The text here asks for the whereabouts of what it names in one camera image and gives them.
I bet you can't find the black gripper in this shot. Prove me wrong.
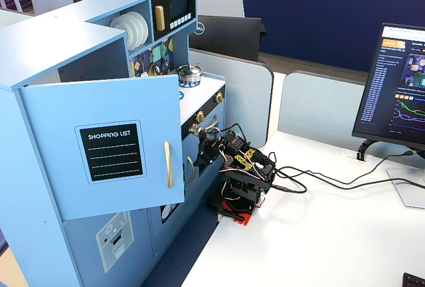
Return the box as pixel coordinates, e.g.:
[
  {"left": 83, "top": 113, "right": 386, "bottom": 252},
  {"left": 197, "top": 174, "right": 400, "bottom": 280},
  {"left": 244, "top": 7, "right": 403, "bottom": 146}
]
[{"left": 194, "top": 133, "right": 227, "bottom": 177}]

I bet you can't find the steel pot with lid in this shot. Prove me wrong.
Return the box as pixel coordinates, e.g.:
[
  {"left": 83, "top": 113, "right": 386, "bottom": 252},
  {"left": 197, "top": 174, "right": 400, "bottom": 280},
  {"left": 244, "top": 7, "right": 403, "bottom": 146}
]
[{"left": 175, "top": 63, "right": 205, "bottom": 84}]

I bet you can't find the red table clamp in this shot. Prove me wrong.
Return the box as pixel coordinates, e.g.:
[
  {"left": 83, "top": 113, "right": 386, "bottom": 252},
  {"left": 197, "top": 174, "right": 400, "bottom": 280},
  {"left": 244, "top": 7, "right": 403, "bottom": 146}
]
[{"left": 217, "top": 199, "right": 254, "bottom": 227}]

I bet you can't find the grey desk divider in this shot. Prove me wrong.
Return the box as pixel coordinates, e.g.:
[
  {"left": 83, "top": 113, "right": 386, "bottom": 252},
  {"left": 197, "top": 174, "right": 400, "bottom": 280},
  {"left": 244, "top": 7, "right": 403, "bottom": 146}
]
[
  {"left": 189, "top": 49, "right": 275, "bottom": 149},
  {"left": 277, "top": 70, "right": 370, "bottom": 151}
]

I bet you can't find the metal ladle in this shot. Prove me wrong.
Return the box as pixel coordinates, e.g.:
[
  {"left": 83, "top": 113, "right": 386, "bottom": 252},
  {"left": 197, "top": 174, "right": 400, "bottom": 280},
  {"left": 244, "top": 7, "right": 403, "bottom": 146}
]
[{"left": 151, "top": 46, "right": 163, "bottom": 76}]

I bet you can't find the blue door with shopping list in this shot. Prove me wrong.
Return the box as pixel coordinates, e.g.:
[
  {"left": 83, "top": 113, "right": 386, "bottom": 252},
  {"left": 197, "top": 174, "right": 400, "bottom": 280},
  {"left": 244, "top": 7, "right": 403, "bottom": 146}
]
[{"left": 18, "top": 74, "right": 186, "bottom": 221}]

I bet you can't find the black dell monitor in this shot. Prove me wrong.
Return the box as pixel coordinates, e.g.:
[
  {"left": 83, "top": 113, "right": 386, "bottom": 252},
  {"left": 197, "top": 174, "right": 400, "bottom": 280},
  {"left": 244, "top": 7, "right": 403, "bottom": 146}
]
[{"left": 189, "top": 15, "right": 267, "bottom": 64}]

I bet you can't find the white toy plate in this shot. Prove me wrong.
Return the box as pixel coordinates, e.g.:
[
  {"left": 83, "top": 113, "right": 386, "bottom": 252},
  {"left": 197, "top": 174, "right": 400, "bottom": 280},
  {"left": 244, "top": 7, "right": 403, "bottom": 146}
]
[
  {"left": 131, "top": 11, "right": 146, "bottom": 48},
  {"left": 137, "top": 13, "right": 150, "bottom": 45},
  {"left": 109, "top": 13, "right": 140, "bottom": 52}
]

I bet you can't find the black toy microwave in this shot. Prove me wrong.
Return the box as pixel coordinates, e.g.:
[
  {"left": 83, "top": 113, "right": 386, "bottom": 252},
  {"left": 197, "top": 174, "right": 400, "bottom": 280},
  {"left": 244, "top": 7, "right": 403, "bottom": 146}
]
[{"left": 151, "top": 0, "right": 197, "bottom": 41}]

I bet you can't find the grey office chair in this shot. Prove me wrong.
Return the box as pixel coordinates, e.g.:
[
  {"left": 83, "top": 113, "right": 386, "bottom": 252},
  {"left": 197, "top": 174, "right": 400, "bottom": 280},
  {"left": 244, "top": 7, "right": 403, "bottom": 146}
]
[{"left": 195, "top": 0, "right": 246, "bottom": 19}]

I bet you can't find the blue wooden toy kitchen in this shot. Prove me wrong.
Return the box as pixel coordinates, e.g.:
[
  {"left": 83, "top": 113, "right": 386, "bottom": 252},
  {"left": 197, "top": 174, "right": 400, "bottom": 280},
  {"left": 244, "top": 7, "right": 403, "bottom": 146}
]
[{"left": 0, "top": 0, "right": 230, "bottom": 287}]

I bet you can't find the computer monitor with graphs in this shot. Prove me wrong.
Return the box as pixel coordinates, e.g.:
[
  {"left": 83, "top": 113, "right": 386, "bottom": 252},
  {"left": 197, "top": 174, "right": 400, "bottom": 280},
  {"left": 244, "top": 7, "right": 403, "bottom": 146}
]
[{"left": 351, "top": 23, "right": 425, "bottom": 151}]

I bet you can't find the silver monitor stand base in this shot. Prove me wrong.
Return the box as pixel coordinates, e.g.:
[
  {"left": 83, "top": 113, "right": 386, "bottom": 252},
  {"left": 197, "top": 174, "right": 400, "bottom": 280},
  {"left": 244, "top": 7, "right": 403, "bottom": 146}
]
[{"left": 386, "top": 166, "right": 425, "bottom": 210}]

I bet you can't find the black keyboard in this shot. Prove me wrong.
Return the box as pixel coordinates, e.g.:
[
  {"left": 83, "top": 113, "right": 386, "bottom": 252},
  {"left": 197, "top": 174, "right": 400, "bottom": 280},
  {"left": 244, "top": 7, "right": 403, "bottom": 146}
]
[{"left": 402, "top": 272, "right": 425, "bottom": 287}]

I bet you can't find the gold cupboard handle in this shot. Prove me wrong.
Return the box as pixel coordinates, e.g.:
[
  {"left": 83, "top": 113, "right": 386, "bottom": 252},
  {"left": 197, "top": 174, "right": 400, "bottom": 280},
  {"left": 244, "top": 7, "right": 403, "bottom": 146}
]
[{"left": 187, "top": 155, "right": 196, "bottom": 184}]

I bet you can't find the gold curved door handle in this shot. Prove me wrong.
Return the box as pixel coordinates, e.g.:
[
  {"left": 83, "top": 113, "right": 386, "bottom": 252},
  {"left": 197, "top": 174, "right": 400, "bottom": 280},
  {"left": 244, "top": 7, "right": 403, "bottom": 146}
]
[{"left": 163, "top": 141, "right": 174, "bottom": 189}]

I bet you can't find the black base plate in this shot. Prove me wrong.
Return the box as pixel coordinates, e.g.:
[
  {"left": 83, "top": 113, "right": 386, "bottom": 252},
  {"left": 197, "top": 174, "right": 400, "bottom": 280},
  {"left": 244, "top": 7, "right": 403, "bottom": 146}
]
[{"left": 206, "top": 195, "right": 230, "bottom": 211}]

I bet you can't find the gold oven handle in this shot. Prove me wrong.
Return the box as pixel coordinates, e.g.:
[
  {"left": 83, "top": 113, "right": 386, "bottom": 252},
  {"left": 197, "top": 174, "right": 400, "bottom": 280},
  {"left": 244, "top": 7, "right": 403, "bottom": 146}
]
[{"left": 202, "top": 114, "right": 219, "bottom": 132}]

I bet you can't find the black power cable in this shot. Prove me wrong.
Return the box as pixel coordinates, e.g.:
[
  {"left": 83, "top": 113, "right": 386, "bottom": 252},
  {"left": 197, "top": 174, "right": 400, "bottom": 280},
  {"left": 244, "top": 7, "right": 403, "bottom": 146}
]
[{"left": 270, "top": 165, "right": 425, "bottom": 195}]

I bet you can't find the gold microwave handle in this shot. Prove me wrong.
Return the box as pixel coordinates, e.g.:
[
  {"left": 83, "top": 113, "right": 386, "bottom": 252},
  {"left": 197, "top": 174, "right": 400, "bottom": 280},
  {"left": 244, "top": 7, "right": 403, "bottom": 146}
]
[{"left": 154, "top": 5, "right": 166, "bottom": 31}]

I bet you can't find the black curved cable guide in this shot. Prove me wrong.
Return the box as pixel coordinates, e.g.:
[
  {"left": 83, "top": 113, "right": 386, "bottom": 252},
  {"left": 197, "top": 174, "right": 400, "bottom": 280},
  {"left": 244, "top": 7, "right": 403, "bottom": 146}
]
[{"left": 357, "top": 138, "right": 376, "bottom": 161}]

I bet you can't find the black camera usb cable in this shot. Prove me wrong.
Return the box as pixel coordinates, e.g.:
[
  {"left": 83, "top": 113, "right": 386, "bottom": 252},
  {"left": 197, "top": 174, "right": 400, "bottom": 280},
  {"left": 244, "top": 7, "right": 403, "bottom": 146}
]
[{"left": 227, "top": 122, "right": 418, "bottom": 188}]

